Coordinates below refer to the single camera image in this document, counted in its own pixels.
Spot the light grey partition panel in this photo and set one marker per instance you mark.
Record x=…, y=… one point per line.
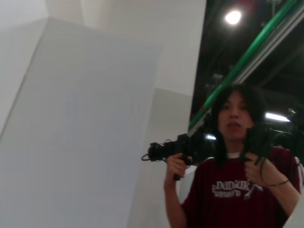
x=83, y=130

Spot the small ceiling lamp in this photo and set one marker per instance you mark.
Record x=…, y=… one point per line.
x=211, y=137

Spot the long ceiling lamp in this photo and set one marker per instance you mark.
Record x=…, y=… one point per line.
x=278, y=117

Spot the person's left forearm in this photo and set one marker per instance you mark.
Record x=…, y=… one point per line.
x=282, y=190

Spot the thin dark wrist band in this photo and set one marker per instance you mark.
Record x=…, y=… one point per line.
x=282, y=183

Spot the round ceiling lamp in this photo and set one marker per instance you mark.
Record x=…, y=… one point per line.
x=233, y=17

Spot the green ceiling pipe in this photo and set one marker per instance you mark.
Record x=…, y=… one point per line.
x=237, y=65

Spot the person in maroon shirt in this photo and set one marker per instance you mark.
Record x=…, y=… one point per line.
x=225, y=204

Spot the black handheld teleoperation controller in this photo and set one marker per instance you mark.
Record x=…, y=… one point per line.
x=180, y=147
x=259, y=140

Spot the person's right hand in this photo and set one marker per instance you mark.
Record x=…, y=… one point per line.
x=175, y=166

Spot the grey ceiling rail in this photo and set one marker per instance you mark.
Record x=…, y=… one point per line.
x=261, y=55

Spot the person's right forearm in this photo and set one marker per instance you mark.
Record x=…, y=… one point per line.
x=174, y=194

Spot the person's left hand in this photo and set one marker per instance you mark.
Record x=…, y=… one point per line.
x=256, y=171

